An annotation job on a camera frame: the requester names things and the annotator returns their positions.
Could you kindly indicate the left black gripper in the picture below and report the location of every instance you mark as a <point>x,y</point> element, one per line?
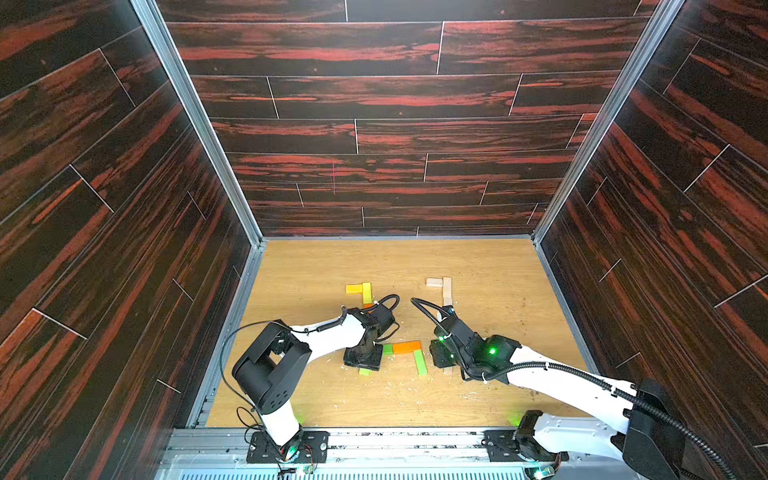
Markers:
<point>375,363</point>

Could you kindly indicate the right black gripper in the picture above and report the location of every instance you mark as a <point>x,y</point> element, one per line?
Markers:
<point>442,352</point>

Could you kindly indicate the orange block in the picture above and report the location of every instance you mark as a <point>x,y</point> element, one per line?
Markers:
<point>403,348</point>

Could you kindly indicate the natural wood block neck top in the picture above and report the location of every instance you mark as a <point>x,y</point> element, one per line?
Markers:
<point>447,291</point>

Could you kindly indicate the short yellow block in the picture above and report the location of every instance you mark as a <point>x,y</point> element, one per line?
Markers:
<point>354,289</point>

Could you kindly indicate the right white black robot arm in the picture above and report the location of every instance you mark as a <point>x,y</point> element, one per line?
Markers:
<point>623,421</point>

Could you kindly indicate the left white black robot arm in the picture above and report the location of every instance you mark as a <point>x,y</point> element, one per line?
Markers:
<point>269,371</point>

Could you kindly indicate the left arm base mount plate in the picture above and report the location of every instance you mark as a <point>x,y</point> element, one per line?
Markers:
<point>306,447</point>

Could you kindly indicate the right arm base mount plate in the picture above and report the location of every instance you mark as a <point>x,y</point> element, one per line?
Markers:
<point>502,446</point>

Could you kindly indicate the aluminium front rail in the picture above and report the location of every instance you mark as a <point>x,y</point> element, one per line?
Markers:
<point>350,453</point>

